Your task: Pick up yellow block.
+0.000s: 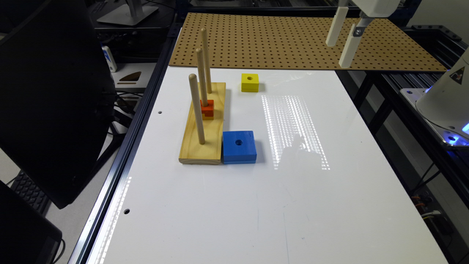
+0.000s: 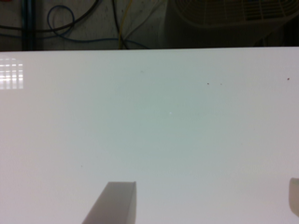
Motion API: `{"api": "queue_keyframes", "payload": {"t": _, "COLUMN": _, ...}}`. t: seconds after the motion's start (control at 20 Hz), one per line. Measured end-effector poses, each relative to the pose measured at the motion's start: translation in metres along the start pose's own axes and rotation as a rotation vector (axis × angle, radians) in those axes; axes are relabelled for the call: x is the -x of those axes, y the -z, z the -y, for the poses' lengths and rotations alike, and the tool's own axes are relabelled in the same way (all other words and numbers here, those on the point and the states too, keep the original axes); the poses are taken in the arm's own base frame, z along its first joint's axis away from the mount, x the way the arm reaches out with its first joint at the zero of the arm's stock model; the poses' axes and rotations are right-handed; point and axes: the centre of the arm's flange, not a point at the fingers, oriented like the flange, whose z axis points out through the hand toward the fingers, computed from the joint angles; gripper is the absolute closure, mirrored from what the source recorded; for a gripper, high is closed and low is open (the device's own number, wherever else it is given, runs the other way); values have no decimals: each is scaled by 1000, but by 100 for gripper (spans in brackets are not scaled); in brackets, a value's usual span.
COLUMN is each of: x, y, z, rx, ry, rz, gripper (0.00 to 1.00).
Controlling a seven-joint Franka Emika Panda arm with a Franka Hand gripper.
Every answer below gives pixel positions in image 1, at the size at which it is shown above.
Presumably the orange block on peg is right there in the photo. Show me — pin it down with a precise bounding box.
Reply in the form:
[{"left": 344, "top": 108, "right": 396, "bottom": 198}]
[{"left": 200, "top": 100, "right": 215, "bottom": 120}]

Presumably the black laptop corner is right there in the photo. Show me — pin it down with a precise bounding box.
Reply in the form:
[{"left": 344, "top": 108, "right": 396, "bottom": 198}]
[{"left": 1, "top": 183, "right": 62, "bottom": 264}]

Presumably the white blue small device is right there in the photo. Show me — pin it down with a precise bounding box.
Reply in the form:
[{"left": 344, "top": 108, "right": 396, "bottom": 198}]
[{"left": 102, "top": 45, "right": 117, "bottom": 73}]

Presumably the middle wooden peg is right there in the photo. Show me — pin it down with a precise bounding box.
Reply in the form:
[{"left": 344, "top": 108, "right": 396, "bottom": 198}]
[{"left": 196, "top": 48, "right": 208, "bottom": 107}]

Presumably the front wooden peg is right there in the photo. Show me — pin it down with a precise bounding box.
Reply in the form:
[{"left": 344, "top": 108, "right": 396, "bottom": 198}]
[{"left": 188, "top": 73, "right": 205, "bottom": 144}]

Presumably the wooden peg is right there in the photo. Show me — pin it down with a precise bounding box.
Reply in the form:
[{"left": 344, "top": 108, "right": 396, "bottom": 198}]
[
  {"left": 188, "top": 73, "right": 205, "bottom": 144},
  {"left": 196, "top": 48, "right": 208, "bottom": 107},
  {"left": 200, "top": 28, "right": 212, "bottom": 94}
]

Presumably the yellow block with hole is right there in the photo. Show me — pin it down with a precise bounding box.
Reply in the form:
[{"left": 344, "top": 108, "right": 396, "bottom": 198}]
[{"left": 241, "top": 73, "right": 259, "bottom": 92}]

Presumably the black monitor back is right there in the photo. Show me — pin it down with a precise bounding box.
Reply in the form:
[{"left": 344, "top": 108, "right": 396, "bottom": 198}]
[{"left": 1, "top": 0, "right": 115, "bottom": 208}]

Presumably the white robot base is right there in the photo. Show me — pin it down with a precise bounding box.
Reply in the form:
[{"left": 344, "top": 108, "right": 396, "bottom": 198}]
[{"left": 400, "top": 51, "right": 468, "bottom": 148}]

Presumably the brown pegboard panel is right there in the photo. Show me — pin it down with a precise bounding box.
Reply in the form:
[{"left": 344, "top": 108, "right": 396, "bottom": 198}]
[{"left": 169, "top": 12, "right": 446, "bottom": 72}]

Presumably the rear wooden peg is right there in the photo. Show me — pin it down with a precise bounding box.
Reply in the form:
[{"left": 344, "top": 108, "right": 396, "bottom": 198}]
[{"left": 200, "top": 28, "right": 212, "bottom": 94}]

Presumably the black keyboard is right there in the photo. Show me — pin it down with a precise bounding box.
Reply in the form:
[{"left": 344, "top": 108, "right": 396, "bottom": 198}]
[{"left": 11, "top": 171, "right": 51, "bottom": 216}]

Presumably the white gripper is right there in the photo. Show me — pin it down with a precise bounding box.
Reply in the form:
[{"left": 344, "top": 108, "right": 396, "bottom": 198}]
[{"left": 325, "top": 0, "right": 400, "bottom": 68}]

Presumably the blue block with hole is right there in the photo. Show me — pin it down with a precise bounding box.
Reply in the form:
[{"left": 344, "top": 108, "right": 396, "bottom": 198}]
[{"left": 223, "top": 131, "right": 257, "bottom": 164}]

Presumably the wooden peg base board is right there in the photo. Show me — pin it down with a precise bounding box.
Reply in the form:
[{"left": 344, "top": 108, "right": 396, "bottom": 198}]
[{"left": 178, "top": 81, "right": 227, "bottom": 165}]

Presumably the silver monitor stand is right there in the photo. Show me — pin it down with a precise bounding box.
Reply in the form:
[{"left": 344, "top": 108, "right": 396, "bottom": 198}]
[{"left": 97, "top": 0, "right": 158, "bottom": 26}]

